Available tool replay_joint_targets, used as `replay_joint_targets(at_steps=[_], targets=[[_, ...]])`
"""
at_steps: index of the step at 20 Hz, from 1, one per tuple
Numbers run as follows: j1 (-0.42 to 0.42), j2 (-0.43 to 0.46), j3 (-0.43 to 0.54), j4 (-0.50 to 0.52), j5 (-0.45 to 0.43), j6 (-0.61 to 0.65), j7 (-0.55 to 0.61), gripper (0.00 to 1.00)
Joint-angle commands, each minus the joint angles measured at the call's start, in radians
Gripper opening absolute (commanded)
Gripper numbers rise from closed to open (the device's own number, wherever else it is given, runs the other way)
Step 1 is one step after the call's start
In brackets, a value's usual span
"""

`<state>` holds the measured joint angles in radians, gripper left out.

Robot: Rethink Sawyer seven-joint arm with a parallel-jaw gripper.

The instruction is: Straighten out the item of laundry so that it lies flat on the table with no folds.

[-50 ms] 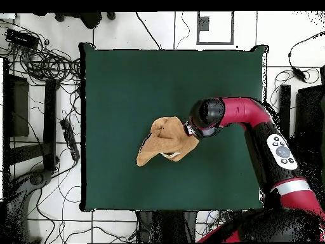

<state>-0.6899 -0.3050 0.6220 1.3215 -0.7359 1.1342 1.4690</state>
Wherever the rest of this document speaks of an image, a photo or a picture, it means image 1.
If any tan terry towel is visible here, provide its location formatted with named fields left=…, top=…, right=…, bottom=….
left=136, top=116, right=201, bottom=167

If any dark flat panel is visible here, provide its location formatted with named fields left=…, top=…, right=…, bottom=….
left=9, top=74, right=30, bottom=138
left=294, top=85, right=325, bottom=153

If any dark green table cloth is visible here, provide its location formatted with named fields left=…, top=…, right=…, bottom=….
left=79, top=42, right=269, bottom=213

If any dark grey square plate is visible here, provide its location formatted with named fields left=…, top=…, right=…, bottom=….
left=197, top=16, right=211, bottom=32

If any black power strip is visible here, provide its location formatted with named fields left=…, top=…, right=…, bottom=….
left=60, top=118, right=81, bottom=162

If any dark stand foot with knob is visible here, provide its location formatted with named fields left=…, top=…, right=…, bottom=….
left=6, top=168, right=54, bottom=243

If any black electronics box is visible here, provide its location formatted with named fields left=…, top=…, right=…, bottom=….
left=5, top=28, right=41, bottom=50

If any grey square floor frame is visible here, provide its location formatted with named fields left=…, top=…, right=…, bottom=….
left=196, top=11, right=235, bottom=46

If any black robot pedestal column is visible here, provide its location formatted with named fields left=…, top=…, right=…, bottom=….
left=135, top=210, right=198, bottom=243

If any black power adapter with cable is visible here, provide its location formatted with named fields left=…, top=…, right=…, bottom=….
left=287, top=30, right=325, bottom=83

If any black cable tangle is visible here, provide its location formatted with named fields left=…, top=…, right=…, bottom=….
left=0, top=20, right=82, bottom=87

